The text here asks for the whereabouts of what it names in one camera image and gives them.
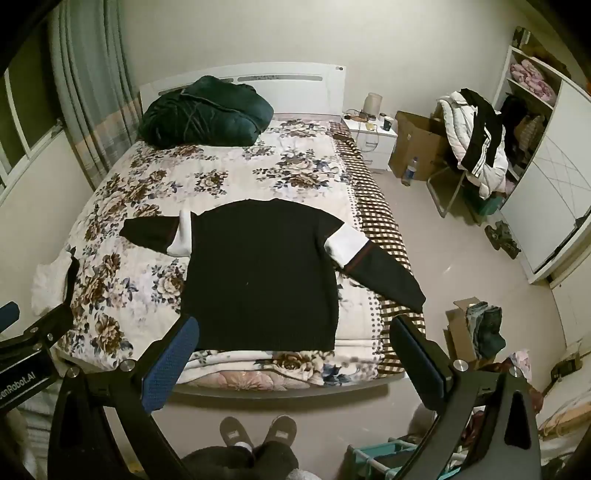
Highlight dark green folded duvet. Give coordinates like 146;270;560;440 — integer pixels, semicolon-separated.
138;75;274;149

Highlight brown checkered blanket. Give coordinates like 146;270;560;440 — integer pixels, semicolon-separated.
329;121;425;378

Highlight beige bedside lamp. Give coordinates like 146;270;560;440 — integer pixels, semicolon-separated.
362;92;383;117

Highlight grey slipper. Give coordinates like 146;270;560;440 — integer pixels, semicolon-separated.
263;415;297;447
219;416;254;452

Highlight white black garment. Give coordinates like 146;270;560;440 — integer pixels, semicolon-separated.
31;247;79;319

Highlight teal laundry rack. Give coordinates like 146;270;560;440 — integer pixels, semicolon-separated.
346;438;417;479

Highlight brown cardboard box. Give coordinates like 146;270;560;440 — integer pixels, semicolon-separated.
389;111;449;181

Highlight dark shoes on floor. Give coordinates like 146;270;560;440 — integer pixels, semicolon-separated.
485;221;521;260

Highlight plastic water bottle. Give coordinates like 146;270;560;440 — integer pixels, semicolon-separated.
402;157;418;187

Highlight left grey slipper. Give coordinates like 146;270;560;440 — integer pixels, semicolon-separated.
219;416;254;452

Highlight floral bed blanket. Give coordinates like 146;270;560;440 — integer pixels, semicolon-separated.
51;118;385;387

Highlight small box of clothes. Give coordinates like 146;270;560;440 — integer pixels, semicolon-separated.
444;297;506;369

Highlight white bed headboard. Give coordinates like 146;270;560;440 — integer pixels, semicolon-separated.
140;62;346;116

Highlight white wardrobe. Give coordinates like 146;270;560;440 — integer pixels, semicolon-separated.
493;27;590;283

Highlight grey green curtain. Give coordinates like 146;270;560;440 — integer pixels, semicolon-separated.
49;0;141;188

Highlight right grey slipper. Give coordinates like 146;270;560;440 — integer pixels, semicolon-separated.
263;415;297;447

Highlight white nightstand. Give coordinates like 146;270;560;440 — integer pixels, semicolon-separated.
342;114;398;170

